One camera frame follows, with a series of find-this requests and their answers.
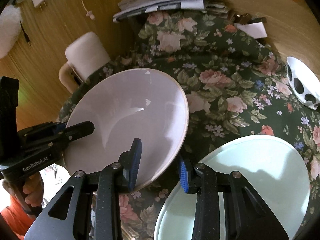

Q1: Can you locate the mint green plate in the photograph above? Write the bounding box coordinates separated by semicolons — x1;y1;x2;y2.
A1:
154;135;310;239

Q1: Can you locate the large pink bowl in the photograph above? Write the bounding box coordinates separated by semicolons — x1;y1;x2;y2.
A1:
63;68;189;190

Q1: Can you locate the white-blue bowl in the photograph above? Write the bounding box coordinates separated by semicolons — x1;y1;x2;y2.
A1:
286;56;319;110

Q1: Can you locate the orange sleeve forearm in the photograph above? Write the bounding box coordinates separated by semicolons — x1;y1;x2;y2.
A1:
1;196;35;240

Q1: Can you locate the person's left hand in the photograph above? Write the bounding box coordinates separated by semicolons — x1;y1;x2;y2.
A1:
2;172;44;207

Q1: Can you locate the white fluffy pompom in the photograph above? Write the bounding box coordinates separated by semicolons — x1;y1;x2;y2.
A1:
0;5;23;59

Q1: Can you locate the floral tablecloth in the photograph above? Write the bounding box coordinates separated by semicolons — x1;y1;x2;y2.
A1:
58;10;320;240

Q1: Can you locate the stack of papers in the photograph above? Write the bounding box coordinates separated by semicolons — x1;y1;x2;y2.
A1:
113;0;231;23

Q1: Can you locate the cream mug with handle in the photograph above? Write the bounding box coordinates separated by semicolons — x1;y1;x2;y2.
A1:
59;31;111;93

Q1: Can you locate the white cable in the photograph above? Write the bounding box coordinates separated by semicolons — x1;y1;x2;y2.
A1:
74;0;96;20

